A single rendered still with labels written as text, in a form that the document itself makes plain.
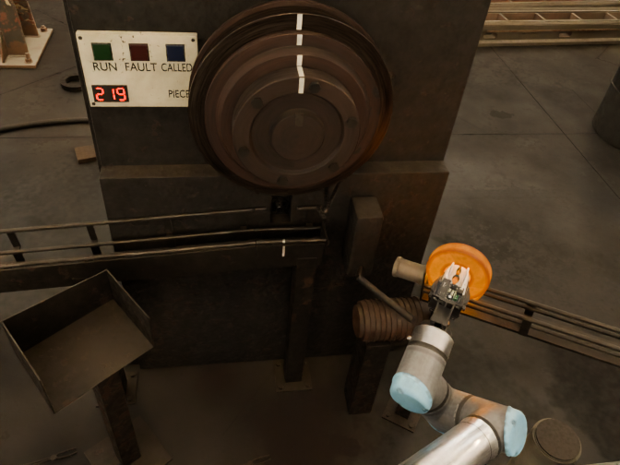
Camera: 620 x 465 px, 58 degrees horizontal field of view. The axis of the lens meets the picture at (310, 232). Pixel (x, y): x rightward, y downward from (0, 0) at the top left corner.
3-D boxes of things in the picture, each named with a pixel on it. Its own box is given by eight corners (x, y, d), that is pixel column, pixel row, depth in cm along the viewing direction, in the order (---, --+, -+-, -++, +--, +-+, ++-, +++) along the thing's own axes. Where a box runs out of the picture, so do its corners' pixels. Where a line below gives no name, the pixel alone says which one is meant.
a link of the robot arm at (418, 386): (400, 411, 121) (377, 388, 116) (420, 361, 127) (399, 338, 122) (437, 420, 115) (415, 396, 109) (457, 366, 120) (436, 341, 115)
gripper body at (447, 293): (471, 285, 124) (455, 331, 118) (464, 302, 131) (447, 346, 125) (439, 272, 126) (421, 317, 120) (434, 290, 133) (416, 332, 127)
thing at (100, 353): (67, 463, 175) (0, 321, 127) (141, 413, 189) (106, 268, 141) (99, 514, 165) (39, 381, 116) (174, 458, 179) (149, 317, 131)
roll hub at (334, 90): (232, 175, 132) (231, 65, 113) (347, 173, 136) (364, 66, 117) (233, 190, 128) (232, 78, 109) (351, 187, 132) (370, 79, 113)
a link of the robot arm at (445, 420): (470, 447, 120) (445, 421, 114) (426, 430, 129) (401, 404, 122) (486, 409, 124) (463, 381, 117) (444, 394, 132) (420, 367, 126)
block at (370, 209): (339, 253, 175) (350, 193, 159) (363, 252, 176) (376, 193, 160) (346, 278, 167) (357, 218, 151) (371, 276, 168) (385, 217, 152)
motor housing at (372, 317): (335, 387, 203) (354, 290, 167) (392, 382, 207) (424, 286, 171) (340, 420, 194) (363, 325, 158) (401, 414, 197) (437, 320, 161)
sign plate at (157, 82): (91, 102, 134) (77, 29, 122) (200, 102, 138) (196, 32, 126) (89, 107, 133) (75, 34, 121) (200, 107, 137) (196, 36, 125)
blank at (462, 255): (433, 234, 135) (429, 243, 132) (498, 251, 129) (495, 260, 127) (425, 281, 144) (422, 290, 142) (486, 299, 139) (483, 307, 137)
